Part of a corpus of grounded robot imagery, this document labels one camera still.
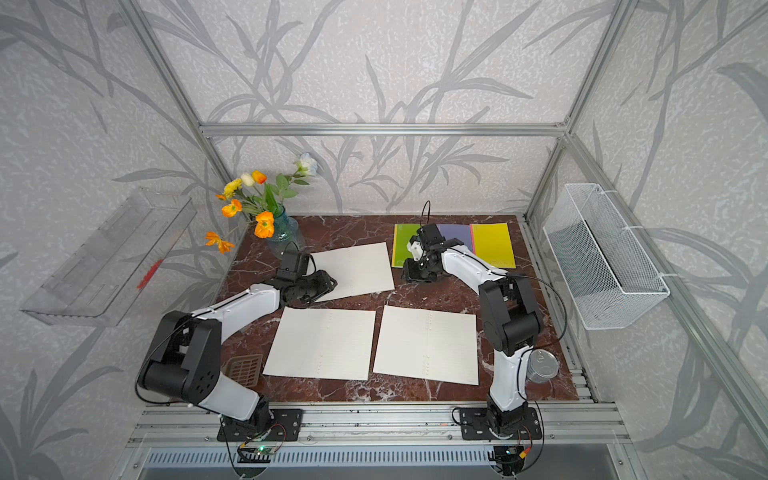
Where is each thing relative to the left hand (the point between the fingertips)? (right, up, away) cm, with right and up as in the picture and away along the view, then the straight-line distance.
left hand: (334, 283), depth 92 cm
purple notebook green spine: (+45, +17, +24) cm, 54 cm away
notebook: (+21, +15, +23) cm, 35 cm away
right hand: (+22, +2, +2) cm, 23 cm away
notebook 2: (0, -17, -5) cm, 18 cm away
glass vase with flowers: (-21, +25, -4) cm, 33 cm away
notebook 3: (+29, -17, -5) cm, 34 cm away
